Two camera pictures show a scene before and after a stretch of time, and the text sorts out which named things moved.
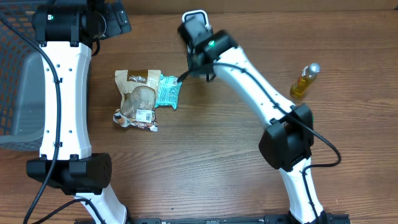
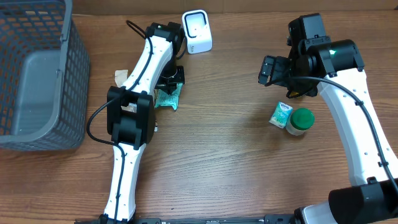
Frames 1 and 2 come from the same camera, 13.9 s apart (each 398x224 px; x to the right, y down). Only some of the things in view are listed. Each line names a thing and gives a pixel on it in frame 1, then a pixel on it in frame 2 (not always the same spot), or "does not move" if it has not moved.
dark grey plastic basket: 22,81 does not move
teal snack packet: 168,90 does not move
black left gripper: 119,23 -> 166,86
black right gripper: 199,69 -> 270,70
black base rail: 328,218 does not move
